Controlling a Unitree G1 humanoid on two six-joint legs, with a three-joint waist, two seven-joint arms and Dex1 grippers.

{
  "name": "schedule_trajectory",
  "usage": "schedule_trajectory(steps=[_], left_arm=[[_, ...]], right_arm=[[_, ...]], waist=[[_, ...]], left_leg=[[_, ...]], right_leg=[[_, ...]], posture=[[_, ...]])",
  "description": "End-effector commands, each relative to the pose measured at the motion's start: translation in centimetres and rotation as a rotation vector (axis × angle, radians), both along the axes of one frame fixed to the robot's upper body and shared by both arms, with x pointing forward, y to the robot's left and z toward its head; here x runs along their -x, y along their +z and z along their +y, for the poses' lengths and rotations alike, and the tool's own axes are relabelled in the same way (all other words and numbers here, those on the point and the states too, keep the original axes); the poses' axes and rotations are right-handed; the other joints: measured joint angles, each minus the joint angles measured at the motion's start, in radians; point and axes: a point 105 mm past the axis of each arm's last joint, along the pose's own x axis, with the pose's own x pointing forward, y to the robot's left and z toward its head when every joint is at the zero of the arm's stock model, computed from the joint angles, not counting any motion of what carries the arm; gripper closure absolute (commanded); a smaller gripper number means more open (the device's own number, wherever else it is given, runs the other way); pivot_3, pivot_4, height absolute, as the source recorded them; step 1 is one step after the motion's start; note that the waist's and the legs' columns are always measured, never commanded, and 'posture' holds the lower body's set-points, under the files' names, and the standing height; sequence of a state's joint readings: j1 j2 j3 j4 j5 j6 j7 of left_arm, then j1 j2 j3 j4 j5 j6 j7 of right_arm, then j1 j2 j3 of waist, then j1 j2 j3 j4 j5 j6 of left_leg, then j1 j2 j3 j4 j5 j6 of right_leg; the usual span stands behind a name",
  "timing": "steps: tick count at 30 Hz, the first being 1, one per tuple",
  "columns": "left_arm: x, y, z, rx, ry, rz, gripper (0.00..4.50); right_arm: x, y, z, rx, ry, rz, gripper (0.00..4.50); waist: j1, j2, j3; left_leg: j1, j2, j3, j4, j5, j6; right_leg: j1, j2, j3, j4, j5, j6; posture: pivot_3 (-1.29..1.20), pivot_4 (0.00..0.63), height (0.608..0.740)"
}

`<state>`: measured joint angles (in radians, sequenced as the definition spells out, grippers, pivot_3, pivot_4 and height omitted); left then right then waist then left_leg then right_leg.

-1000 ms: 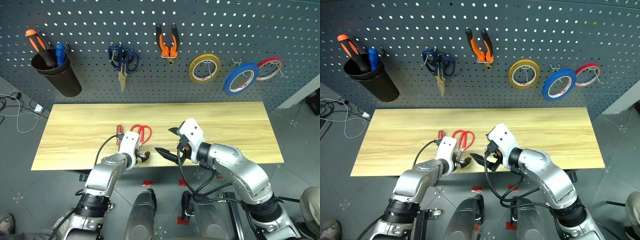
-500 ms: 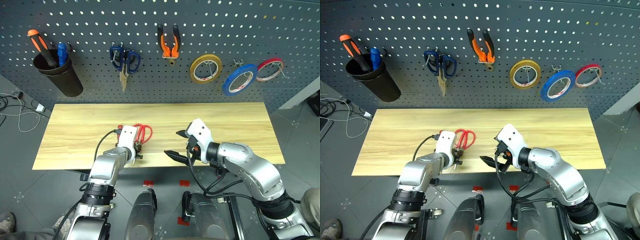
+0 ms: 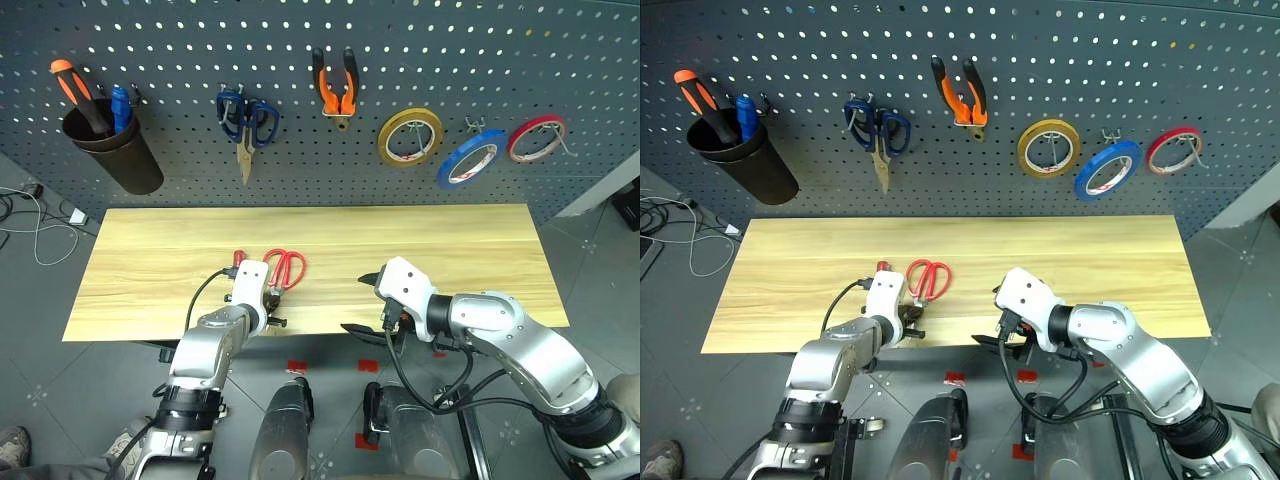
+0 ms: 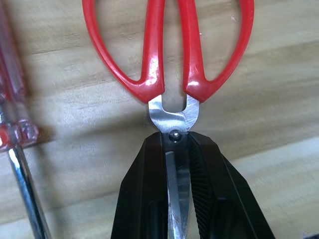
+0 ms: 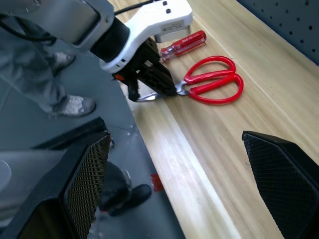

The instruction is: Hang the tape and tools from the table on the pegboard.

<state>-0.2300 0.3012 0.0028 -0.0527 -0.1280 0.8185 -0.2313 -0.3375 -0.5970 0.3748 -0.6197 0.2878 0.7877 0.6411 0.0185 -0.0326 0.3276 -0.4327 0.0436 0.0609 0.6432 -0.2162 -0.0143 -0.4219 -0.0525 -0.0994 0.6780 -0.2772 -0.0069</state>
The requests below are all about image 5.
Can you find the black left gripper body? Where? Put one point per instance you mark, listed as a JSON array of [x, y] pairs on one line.
[[142, 62]]

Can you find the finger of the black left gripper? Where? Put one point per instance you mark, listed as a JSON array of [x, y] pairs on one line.
[[133, 90], [159, 81]]

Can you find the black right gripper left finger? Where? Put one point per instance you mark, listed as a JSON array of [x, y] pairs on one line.
[[82, 184]]

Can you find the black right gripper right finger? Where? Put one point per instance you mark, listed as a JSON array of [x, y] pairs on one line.
[[281, 184]]

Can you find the dark blue pegboard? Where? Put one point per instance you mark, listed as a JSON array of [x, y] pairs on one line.
[[286, 20]]

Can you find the black foot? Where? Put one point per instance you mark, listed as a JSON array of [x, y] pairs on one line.
[[134, 196]]

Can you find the silver robot body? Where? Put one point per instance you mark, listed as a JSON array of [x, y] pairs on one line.
[[20, 179]]

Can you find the person in grey trousers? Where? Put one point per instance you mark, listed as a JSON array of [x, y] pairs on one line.
[[37, 82]]

